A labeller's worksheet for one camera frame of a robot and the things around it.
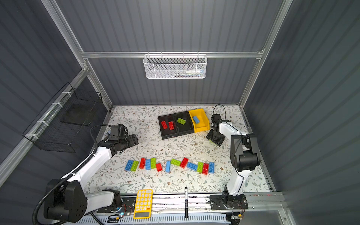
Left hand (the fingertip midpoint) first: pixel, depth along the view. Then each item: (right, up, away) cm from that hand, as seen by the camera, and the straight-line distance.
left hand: (133, 141), depth 86 cm
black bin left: (+19, +8, +19) cm, 28 cm away
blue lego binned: (+42, +12, +22) cm, 49 cm away
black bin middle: (+35, +7, +20) cm, 41 cm away
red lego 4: (+22, +9, +19) cm, 30 cm away
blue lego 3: (+37, -16, +1) cm, 40 cm away
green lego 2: (+12, -14, +1) cm, 19 cm away
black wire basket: (-34, +11, -14) cm, 38 cm away
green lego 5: (+30, +12, +22) cm, 39 cm away
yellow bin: (+48, +10, +22) cm, 54 cm away
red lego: (+6, -14, +1) cm, 15 cm away
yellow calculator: (+10, -33, -15) cm, 37 cm away
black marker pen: (+33, -31, -11) cm, 47 cm away
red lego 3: (+45, -17, 0) cm, 48 cm away
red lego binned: (+17, +9, +19) cm, 27 cm away
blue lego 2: (+9, -15, +1) cm, 17 cm away
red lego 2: (+32, -14, +2) cm, 35 cm away
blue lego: (-3, -15, +1) cm, 16 cm away
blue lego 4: (+48, -16, -1) cm, 51 cm away
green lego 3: (+27, -14, +3) cm, 31 cm away
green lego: (+1, -16, +1) cm, 16 cm away
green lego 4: (+42, -16, +1) cm, 45 cm away
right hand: (+52, -1, +10) cm, 53 cm away
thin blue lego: (+21, -16, 0) cm, 27 cm away
